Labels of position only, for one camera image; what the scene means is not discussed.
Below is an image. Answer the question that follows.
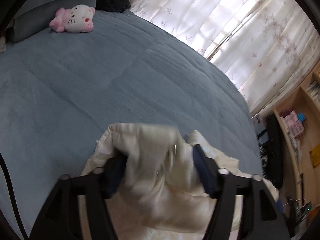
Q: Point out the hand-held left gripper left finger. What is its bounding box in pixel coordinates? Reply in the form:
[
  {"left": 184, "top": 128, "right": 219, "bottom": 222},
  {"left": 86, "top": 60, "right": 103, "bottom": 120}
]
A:
[{"left": 29, "top": 155, "right": 128, "bottom": 240}]

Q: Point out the pink plush cat toy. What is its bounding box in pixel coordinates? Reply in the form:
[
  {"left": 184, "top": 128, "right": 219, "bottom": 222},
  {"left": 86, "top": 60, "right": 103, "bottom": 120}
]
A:
[{"left": 49, "top": 4, "right": 96, "bottom": 33}]

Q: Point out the white floral curtain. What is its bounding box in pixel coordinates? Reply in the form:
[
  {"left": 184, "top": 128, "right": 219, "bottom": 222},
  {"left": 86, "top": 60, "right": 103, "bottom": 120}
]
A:
[
  {"left": 122, "top": 0, "right": 278, "bottom": 59},
  {"left": 209, "top": 0, "right": 320, "bottom": 113}
]

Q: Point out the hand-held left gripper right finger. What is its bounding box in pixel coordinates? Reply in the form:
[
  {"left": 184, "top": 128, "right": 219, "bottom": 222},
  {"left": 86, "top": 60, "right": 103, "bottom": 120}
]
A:
[{"left": 192, "top": 144, "right": 292, "bottom": 240}]

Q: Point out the yellow cloth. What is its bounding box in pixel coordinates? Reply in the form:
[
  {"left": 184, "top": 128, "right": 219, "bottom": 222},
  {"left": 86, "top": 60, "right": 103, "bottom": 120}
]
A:
[{"left": 310, "top": 148, "right": 320, "bottom": 168}]

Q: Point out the blue bed blanket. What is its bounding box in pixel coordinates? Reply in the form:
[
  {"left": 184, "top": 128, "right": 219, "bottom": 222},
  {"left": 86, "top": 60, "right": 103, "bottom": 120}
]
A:
[{"left": 0, "top": 9, "right": 263, "bottom": 240}]

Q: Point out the wooden shelf unit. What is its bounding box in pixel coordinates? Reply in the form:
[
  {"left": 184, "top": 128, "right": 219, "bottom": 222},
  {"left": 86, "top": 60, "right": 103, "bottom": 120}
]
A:
[{"left": 250, "top": 67, "right": 320, "bottom": 230}]

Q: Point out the white puffer jacket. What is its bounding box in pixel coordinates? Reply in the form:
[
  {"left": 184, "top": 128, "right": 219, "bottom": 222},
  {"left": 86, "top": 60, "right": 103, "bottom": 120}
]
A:
[{"left": 80, "top": 122, "right": 280, "bottom": 240}]

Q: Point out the white cardboard box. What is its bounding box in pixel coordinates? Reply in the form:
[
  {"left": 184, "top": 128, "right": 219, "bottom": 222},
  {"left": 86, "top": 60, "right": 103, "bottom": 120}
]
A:
[{"left": 251, "top": 115, "right": 267, "bottom": 145}]

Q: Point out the black white patterned cloth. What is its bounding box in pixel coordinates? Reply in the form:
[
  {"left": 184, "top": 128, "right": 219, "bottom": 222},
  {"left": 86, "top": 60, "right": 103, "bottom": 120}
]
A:
[{"left": 259, "top": 142, "right": 269, "bottom": 170}]

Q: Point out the pink mini drawer unit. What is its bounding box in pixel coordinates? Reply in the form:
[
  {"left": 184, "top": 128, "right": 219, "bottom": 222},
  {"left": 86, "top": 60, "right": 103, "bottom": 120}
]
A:
[{"left": 286, "top": 110, "right": 305, "bottom": 138}]

